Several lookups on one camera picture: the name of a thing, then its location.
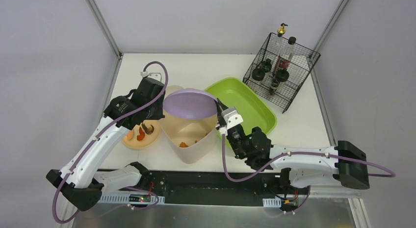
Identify purple plastic plate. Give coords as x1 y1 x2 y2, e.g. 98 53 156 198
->
163 88 217 120

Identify green plastic tub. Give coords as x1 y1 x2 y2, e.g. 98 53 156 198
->
205 77 277 135

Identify beige plastic bin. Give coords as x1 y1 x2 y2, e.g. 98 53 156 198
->
159 85 217 164

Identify yellow plastic plate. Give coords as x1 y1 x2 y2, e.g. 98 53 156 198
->
122 120 161 150

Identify black-cap shaker bottle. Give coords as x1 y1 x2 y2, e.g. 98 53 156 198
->
251 67 265 82

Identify small pepper jar black cap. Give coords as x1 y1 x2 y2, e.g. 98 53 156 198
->
268 78 280 96

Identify white powder shaker bottle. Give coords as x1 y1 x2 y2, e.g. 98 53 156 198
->
260 58 272 73

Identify speckled seasoning shaker bottle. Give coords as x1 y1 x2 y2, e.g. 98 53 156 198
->
274 69 289 82

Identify black wire basket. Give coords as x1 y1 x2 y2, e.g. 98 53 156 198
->
243 32 321 112

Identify clear oil bottle gold spout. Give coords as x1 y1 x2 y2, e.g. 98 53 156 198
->
268 23 288 55

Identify dark vinegar bottle red label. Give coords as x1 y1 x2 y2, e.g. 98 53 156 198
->
273 36 297 75

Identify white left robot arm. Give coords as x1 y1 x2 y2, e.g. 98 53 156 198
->
46 77 166 211

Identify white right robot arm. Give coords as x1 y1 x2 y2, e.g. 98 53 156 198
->
215 100 370 190

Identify brown food scraps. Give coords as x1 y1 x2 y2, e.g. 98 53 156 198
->
141 123 155 135

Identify pink salmon slice toy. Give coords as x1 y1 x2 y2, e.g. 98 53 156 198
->
126 130 134 141

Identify red crab claw toy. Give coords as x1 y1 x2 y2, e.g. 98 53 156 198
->
136 127 146 141

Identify orange chicken wing toy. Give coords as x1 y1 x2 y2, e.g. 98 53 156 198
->
179 142 189 148

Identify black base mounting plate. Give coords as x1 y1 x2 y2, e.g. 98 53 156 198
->
138 170 308 206

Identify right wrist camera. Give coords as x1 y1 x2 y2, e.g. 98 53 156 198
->
218 107 243 136

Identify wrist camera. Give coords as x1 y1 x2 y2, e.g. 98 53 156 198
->
218 107 243 136
140 71 162 82

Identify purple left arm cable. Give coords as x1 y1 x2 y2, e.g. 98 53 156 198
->
52 61 169 225

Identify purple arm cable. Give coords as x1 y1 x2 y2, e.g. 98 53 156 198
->
52 61 169 225
221 134 396 217

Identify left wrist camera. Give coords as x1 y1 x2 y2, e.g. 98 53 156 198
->
140 71 162 82

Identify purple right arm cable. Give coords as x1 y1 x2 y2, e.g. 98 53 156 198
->
221 134 396 217

